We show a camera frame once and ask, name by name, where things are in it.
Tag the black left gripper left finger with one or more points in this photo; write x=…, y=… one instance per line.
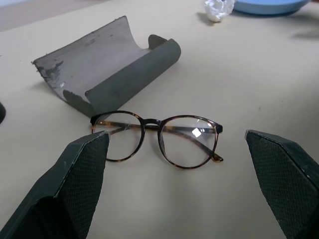
x=74, y=179

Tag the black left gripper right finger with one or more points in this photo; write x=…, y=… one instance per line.
x=286, y=179

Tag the tortoiseshell round eyeglasses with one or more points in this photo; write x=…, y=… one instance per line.
x=149, y=122

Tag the black cylindrical pen holder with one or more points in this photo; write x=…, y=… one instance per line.
x=2, y=113

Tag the open grey glasses case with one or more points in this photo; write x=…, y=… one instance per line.
x=124, y=82

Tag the blue plastic plate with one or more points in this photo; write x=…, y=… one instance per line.
x=269, y=7

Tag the crumpled white paper ball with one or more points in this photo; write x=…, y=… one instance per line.
x=218, y=10

